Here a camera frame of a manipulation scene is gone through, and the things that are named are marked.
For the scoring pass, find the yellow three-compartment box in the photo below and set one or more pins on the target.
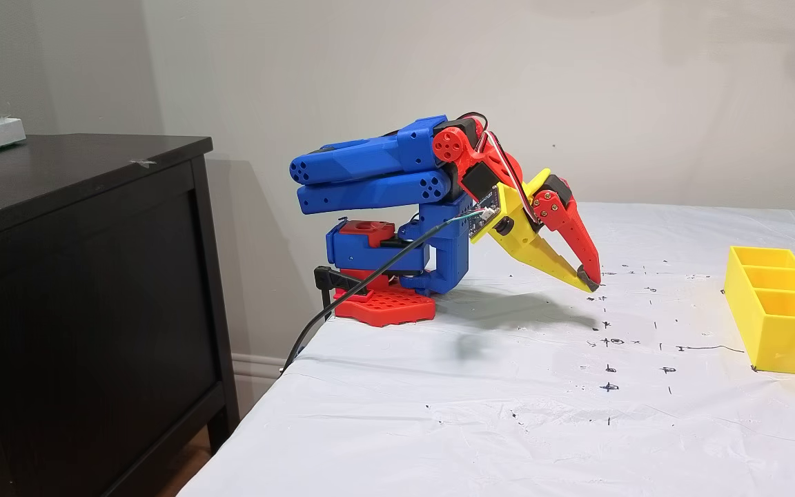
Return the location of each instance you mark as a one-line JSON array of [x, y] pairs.
[[784, 338]]

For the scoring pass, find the black table clamp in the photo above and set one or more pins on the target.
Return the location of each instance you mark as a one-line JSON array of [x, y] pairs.
[[342, 281]]

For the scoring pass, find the white plastic table cover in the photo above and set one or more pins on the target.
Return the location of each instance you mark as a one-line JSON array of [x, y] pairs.
[[508, 428]]

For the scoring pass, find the black wooden dresser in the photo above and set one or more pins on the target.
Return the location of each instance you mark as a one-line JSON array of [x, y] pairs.
[[80, 310]]

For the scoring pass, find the camera board on yellow mount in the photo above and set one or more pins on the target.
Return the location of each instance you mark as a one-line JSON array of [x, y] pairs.
[[491, 210]]

